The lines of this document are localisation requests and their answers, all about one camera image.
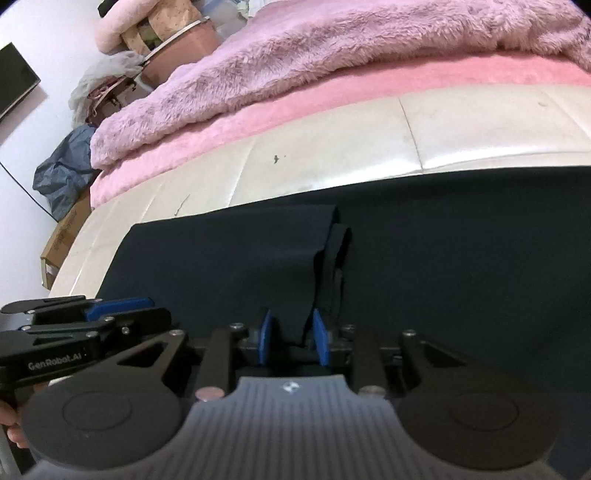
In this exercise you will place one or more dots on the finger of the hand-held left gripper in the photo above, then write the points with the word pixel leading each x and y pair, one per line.
pixel 120 305
pixel 143 323

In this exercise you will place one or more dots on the person's left hand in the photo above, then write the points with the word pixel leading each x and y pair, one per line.
pixel 10 422

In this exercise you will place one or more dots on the brown plastic storage bin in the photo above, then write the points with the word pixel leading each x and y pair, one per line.
pixel 184 53

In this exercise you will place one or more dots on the black pants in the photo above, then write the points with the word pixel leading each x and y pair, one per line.
pixel 461 254

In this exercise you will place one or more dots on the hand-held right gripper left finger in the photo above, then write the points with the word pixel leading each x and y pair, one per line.
pixel 267 339

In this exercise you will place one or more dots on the brown cardboard box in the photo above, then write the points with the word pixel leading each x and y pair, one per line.
pixel 64 235

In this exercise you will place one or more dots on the pale pink plush cushion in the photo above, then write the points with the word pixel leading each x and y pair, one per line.
pixel 117 25

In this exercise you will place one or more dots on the cream leather bench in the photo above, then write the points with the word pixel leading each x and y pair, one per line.
pixel 346 147

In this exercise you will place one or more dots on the pink bed sheet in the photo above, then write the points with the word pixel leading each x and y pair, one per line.
pixel 323 97

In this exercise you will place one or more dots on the black wall television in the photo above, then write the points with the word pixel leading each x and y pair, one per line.
pixel 14 78

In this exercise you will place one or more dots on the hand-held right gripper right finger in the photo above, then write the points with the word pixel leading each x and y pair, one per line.
pixel 321 341

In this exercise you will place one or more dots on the floral fabric bag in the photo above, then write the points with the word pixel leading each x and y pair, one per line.
pixel 161 23

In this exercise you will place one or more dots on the pink fluffy blanket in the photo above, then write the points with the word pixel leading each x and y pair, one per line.
pixel 323 46

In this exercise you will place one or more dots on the blue-grey plastic bag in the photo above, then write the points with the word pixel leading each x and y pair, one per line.
pixel 64 170

